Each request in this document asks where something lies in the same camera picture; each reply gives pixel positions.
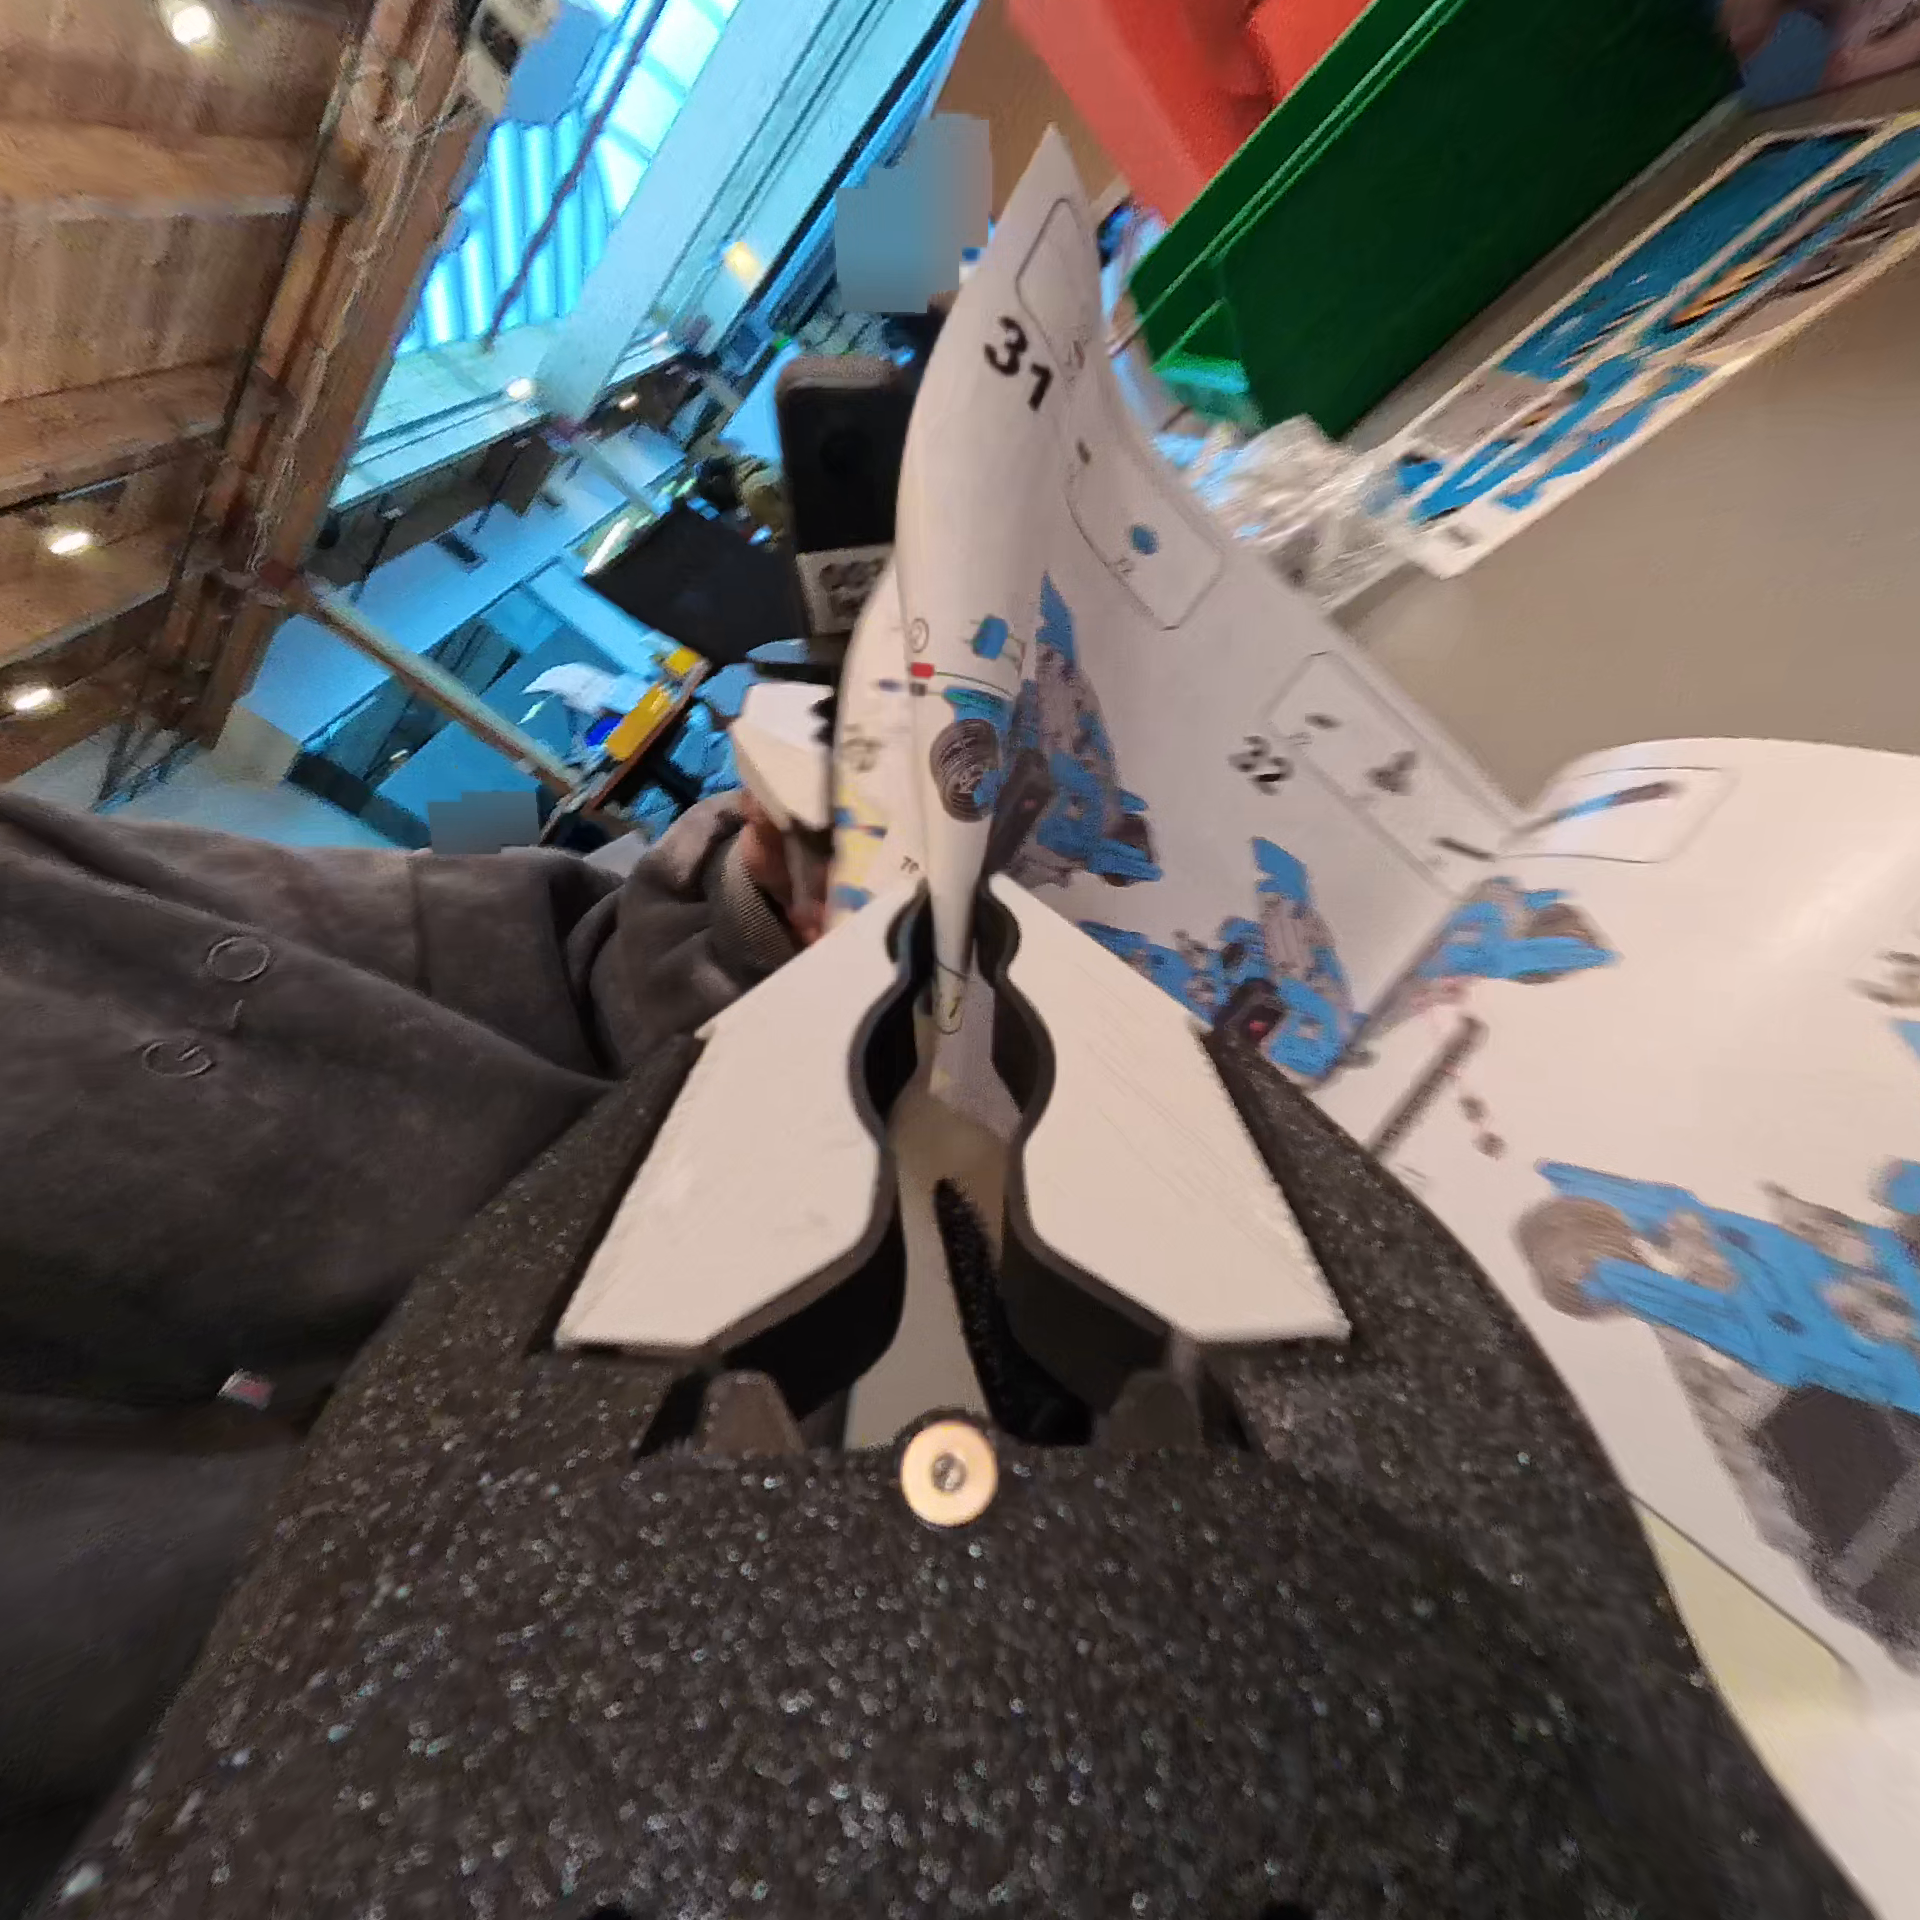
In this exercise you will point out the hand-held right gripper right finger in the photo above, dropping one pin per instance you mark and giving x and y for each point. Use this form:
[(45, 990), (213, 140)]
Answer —
[(1186, 1184)]

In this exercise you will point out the clear bubble wrap bag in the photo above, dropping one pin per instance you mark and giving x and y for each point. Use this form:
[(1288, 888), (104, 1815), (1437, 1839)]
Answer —
[(1291, 511)]

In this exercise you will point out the blue sticker sheet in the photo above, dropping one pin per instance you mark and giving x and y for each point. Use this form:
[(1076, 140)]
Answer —
[(1651, 329)]

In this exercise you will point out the green plastic bin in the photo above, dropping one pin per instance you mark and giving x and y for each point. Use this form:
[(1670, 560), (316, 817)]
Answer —
[(1426, 224)]

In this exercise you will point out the person's left forearm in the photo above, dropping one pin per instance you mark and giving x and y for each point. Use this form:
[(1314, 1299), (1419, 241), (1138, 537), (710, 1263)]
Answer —
[(661, 931)]

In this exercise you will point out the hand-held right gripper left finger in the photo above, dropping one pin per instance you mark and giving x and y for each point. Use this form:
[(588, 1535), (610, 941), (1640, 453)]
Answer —
[(720, 1184)]

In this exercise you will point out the person's left hand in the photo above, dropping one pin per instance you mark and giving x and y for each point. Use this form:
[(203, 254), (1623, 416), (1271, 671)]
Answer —
[(780, 879)]

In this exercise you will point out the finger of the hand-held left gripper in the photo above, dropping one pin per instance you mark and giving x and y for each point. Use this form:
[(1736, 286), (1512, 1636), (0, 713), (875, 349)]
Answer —
[(788, 765)]

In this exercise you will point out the small blue leaflet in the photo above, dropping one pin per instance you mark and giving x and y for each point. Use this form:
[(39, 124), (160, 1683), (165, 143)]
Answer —
[(1200, 676)]

